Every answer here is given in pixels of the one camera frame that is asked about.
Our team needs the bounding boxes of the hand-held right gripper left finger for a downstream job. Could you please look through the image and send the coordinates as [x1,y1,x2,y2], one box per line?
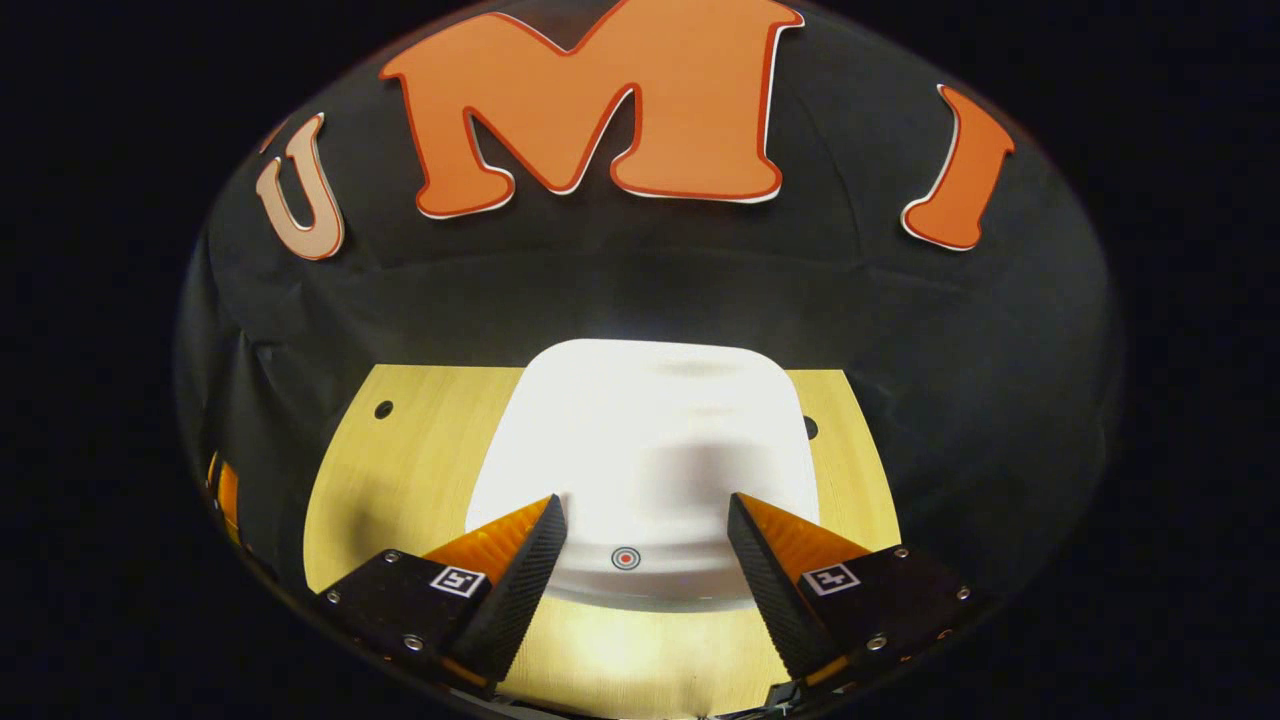
[312,493,569,696]

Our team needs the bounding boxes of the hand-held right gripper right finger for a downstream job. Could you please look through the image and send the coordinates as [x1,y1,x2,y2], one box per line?
[727,492,991,691]

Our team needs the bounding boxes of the white desktop garbage bin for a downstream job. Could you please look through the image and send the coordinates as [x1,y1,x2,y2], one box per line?
[465,338,821,613]

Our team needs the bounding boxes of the wooden desktop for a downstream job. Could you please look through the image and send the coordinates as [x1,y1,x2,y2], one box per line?
[303,365,901,719]

